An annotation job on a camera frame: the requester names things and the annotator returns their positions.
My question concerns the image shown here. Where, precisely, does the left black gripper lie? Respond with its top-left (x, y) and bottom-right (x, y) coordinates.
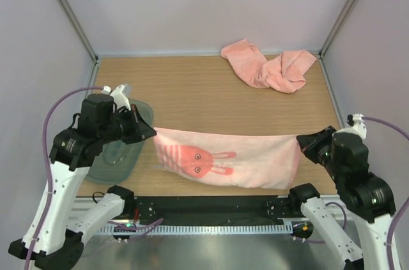
top-left (100, 103), bottom-right (157, 144)

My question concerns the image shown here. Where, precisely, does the pink bunny towel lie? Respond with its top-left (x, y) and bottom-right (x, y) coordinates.
top-left (153, 128), bottom-right (301, 190)

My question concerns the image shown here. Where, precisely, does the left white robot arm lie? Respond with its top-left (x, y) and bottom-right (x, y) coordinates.
top-left (8, 90), bottom-right (156, 269)

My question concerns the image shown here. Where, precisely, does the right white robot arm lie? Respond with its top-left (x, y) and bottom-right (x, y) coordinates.
top-left (288, 121), bottom-right (401, 269)

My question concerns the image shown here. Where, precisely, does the clear glass tray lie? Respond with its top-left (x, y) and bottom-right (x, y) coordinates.
top-left (86, 100), bottom-right (153, 185)

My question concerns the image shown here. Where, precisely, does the plain pink towel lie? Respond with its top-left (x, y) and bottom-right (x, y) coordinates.
top-left (220, 39), bottom-right (317, 94)

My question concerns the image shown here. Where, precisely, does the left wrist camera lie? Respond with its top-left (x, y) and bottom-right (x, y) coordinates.
top-left (102, 84), bottom-right (132, 110)

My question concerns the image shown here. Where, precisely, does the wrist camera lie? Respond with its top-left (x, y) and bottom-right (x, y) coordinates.
top-left (102, 84), bottom-right (132, 110)
top-left (347, 114), bottom-right (367, 140)

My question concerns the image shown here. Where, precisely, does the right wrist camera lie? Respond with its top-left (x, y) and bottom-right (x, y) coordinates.
top-left (347, 114), bottom-right (367, 140)

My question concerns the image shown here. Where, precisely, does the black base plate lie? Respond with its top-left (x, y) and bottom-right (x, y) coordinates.
top-left (134, 195), bottom-right (302, 220)

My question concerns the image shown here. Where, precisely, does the white slotted cable duct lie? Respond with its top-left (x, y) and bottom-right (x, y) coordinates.
top-left (96, 223), bottom-right (293, 236)

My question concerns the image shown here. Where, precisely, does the right aluminium frame post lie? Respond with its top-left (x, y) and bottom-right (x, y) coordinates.
top-left (318, 0), bottom-right (380, 60)

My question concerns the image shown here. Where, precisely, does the aluminium frame post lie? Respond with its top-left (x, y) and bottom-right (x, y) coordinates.
top-left (318, 0), bottom-right (380, 60)
top-left (40, 0), bottom-right (99, 63)

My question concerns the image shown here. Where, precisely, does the left aluminium frame post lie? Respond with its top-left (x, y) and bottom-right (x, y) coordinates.
top-left (40, 0), bottom-right (99, 63)

